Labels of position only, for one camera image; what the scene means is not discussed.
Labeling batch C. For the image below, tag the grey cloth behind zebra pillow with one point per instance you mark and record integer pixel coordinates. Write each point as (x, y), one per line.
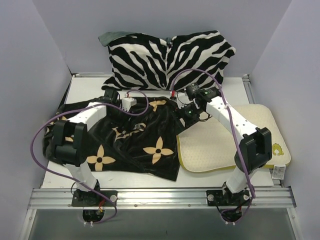
(108, 37)

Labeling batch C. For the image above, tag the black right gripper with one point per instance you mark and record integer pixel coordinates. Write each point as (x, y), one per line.
(182, 122)

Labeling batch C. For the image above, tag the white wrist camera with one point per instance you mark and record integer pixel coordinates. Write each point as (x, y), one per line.
(127, 103)
(177, 97)

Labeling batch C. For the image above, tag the zebra print pillow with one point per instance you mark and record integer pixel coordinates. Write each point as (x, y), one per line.
(145, 62)

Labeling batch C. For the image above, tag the black floral pillowcase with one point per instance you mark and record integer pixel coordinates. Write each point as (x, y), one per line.
(149, 147)

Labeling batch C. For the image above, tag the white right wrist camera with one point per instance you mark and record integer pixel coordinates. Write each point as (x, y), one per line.
(177, 97)

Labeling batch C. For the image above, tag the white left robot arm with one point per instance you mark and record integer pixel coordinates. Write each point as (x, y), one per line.
(70, 136)

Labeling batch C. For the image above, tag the aluminium front rail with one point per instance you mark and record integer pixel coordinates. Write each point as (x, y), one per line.
(159, 198)

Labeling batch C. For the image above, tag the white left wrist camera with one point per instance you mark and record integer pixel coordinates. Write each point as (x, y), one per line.
(127, 103)

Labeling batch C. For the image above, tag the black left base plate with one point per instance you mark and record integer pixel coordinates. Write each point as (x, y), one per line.
(91, 199)

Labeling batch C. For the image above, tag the white pillow care label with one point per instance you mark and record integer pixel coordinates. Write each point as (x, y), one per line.
(278, 172)

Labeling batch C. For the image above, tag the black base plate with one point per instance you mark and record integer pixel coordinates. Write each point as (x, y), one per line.
(222, 198)
(91, 199)

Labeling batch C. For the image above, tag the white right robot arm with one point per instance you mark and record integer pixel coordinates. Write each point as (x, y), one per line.
(253, 144)

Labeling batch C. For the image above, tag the cream yellow-edged pillow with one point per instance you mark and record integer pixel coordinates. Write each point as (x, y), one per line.
(209, 146)

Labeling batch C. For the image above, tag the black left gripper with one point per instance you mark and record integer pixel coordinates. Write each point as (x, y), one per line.
(119, 113)

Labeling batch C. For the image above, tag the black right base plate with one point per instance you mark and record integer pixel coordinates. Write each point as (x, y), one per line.
(222, 198)

